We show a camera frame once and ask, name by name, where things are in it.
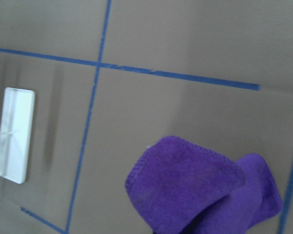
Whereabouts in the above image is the purple microfibre towel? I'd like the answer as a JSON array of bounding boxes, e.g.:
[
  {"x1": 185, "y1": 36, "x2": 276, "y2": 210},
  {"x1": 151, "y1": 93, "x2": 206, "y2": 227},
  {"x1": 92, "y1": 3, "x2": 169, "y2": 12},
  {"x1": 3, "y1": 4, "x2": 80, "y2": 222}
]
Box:
[{"x1": 125, "y1": 136, "x2": 283, "y2": 234}]

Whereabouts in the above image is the white towel rack with wooden bars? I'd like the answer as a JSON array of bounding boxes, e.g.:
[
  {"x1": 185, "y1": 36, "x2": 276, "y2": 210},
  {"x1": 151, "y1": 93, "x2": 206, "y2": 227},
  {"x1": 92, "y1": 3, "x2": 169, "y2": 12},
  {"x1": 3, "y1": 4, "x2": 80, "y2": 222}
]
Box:
[{"x1": 0, "y1": 87, "x2": 36, "y2": 184}]

